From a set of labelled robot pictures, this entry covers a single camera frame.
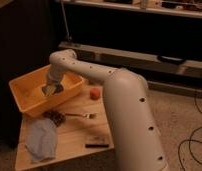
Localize yellow plastic tray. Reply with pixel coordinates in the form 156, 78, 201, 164
9, 65, 83, 117

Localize blue sponge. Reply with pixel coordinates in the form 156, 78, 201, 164
42, 84, 63, 97

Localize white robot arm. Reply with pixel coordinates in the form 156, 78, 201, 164
46, 49, 170, 171

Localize dark brown cluster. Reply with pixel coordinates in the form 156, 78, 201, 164
43, 110, 65, 127

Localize thin metal pole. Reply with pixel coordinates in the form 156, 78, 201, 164
60, 1, 72, 43

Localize red block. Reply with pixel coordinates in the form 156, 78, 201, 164
90, 88, 101, 100

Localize silver fork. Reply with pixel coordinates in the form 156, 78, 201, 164
66, 113, 96, 119

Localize grey blue cloth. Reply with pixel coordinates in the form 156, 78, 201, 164
25, 118, 57, 163

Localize wooden table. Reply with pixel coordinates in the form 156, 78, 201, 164
15, 82, 114, 171

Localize black rectangular eraser block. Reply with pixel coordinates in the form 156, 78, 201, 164
85, 136, 109, 148

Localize low wooden shelf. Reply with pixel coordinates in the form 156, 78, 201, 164
59, 41, 202, 79

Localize black remote on shelf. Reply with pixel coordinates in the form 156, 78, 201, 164
157, 56, 186, 65

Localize upper shelf board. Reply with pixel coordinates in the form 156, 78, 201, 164
57, 0, 202, 19

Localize black cable on floor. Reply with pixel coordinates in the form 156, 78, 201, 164
177, 63, 202, 171

